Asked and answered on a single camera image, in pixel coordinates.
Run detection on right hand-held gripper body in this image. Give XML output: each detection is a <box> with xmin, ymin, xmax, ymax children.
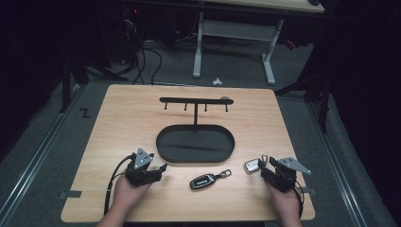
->
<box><xmin>260</xmin><ymin>156</ymin><xmax>312</xmax><ymax>193</ymax></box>

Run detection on metal floor rail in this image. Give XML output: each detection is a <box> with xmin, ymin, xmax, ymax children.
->
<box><xmin>306</xmin><ymin>102</ymin><xmax>370</xmax><ymax>227</ymax></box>
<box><xmin>0</xmin><ymin>84</ymin><xmax>83</xmax><ymax>221</ymax></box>

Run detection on person's left hand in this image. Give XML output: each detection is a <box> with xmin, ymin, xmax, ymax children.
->
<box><xmin>112</xmin><ymin>174</ymin><xmax>152</xmax><ymax>215</ymax></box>

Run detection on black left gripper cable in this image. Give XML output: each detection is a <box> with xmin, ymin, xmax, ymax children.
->
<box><xmin>103</xmin><ymin>153</ymin><xmax>136</xmax><ymax>217</ymax></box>

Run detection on black key rack with tray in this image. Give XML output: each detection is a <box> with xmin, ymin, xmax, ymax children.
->
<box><xmin>155</xmin><ymin>96</ymin><xmax>236</xmax><ymax>165</ymax></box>

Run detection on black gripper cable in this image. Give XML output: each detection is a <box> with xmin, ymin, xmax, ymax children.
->
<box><xmin>103</xmin><ymin>153</ymin><xmax>136</xmax><ymax>217</ymax></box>
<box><xmin>293</xmin><ymin>180</ymin><xmax>305</xmax><ymax>219</ymax></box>

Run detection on black car key fob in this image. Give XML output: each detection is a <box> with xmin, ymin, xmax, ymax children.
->
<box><xmin>189</xmin><ymin>168</ymin><xmax>233</xmax><ymax>191</ymax></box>

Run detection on white-framed desk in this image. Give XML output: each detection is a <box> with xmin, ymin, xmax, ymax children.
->
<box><xmin>192</xmin><ymin>0</ymin><xmax>325</xmax><ymax>87</ymax></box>

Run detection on black metal stand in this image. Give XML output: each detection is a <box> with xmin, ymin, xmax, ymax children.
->
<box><xmin>273</xmin><ymin>60</ymin><xmax>334</xmax><ymax>134</ymax></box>
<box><xmin>58</xmin><ymin>44</ymin><xmax>91</xmax><ymax>114</ymax></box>

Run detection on person's right hand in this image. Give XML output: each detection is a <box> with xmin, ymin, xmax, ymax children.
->
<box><xmin>264</xmin><ymin>180</ymin><xmax>301</xmax><ymax>218</ymax></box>

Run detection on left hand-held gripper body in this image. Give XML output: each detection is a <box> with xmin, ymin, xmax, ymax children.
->
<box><xmin>125</xmin><ymin>147</ymin><xmax>163</xmax><ymax>187</ymax></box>

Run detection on black floor cables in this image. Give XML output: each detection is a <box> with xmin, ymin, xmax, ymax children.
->
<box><xmin>110</xmin><ymin>12</ymin><xmax>165</xmax><ymax>87</ymax></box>

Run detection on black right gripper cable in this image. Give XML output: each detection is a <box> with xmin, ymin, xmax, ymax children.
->
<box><xmin>293</xmin><ymin>180</ymin><xmax>305</xmax><ymax>219</ymax></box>

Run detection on silver car key fob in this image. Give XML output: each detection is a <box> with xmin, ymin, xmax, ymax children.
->
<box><xmin>243</xmin><ymin>154</ymin><xmax>270</xmax><ymax>175</ymax></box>

